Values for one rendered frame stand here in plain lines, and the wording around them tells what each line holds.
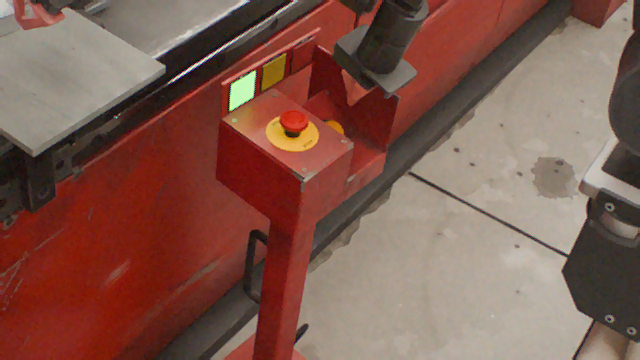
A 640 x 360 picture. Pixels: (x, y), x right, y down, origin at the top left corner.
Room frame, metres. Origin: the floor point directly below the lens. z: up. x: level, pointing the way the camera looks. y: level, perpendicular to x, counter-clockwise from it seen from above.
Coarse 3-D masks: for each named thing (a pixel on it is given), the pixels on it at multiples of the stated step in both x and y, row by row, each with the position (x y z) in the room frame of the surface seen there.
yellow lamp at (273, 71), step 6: (276, 60) 1.02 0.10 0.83; (282, 60) 1.04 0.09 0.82; (264, 66) 1.01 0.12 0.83; (270, 66) 1.02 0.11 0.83; (276, 66) 1.03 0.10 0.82; (282, 66) 1.04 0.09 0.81; (264, 72) 1.01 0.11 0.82; (270, 72) 1.02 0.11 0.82; (276, 72) 1.03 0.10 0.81; (282, 72) 1.04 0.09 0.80; (264, 78) 1.01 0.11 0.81; (270, 78) 1.02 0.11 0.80; (276, 78) 1.03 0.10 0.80; (282, 78) 1.04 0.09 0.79; (264, 84) 1.01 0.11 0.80; (270, 84) 1.02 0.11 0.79
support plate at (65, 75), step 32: (32, 32) 0.77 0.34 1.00; (64, 32) 0.78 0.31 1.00; (96, 32) 0.79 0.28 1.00; (0, 64) 0.71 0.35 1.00; (32, 64) 0.72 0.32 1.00; (64, 64) 0.73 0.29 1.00; (96, 64) 0.74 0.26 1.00; (128, 64) 0.75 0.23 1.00; (160, 64) 0.76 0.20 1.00; (0, 96) 0.67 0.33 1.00; (32, 96) 0.67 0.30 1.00; (64, 96) 0.68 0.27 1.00; (96, 96) 0.69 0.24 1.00; (128, 96) 0.71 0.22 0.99; (0, 128) 0.62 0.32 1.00; (32, 128) 0.63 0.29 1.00; (64, 128) 0.64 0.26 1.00
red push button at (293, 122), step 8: (288, 112) 0.95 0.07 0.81; (296, 112) 0.95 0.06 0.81; (280, 120) 0.93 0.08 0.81; (288, 120) 0.93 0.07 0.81; (296, 120) 0.93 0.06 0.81; (304, 120) 0.94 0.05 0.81; (288, 128) 0.92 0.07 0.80; (296, 128) 0.92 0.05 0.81; (304, 128) 0.93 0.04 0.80; (288, 136) 0.93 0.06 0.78; (296, 136) 0.93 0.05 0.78
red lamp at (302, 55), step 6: (306, 42) 1.08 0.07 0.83; (312, 42) 1.09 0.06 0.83; (294, 48) 1.06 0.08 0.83; (300, 48) 1.07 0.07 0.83; (306, 48) 1.08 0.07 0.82; (312, 48) 1.09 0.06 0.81; (294, 54) 1.06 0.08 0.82; (300, 54) 1.07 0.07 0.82; (306, 54) 1.08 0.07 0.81; (294, 60) 1.06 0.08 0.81; (300, 60) 1.07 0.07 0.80; (306, 60) 1.08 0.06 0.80; (294, 66) 1.06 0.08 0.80; (300, 66) 1.07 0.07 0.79
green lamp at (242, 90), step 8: (240, 80) 0.97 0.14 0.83; (248, 80) 0.98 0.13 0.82; (232, 88) 0.95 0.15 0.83; (240, 88) 0.97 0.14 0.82; (248, 88) 0.98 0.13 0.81; (232, 96) 0.95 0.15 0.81; (240, 96) 0.97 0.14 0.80; (248, 96) 0.98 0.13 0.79; (232, 104) 0.96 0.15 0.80; (240, 104) 0.97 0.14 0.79
